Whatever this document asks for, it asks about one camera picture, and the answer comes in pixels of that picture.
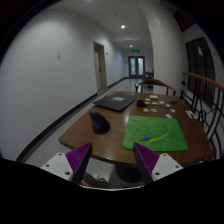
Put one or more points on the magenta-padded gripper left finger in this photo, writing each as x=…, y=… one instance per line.
x=58, y=165

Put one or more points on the dark glass window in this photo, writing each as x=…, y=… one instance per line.
x=200, y=66

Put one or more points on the green mouse pad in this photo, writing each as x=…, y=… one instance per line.
x=156, y=133

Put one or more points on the black closed laptop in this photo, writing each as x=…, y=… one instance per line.
x=115, y=101

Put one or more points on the curved-back wooden chair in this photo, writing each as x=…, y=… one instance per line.
x=155, y=81

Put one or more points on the green exit sign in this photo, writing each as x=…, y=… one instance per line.
x=135, y=51

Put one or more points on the orange and white sticker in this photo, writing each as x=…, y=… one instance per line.
x=153, y=110

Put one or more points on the small white box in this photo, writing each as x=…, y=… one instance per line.
x=153, y=96

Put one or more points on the small cream sticker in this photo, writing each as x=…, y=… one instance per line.
x=145, y=109

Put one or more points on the dark wooden chair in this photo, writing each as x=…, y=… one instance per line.
x=148, y=75

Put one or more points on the small white sticker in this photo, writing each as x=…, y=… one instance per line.
x=168, y=105
x=154, y=103
x=161, y=102
x=147, y=99

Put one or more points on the small orange sticker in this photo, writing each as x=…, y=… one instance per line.
x=147, y=103

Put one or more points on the white rectangular card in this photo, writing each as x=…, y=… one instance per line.
x=168, y=116

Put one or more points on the red and white sticker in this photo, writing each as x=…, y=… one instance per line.
x=172, y=110

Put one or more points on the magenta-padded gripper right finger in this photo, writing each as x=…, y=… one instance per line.
x=165, y=165

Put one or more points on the glass double door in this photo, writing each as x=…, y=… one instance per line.
x=132, y=66

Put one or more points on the beige side door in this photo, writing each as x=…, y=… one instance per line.
x=100, y=70

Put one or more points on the black vertical computer mouse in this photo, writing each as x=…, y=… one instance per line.
x=99, y=123

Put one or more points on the white and black paper strip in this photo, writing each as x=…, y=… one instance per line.
x=190, y=114

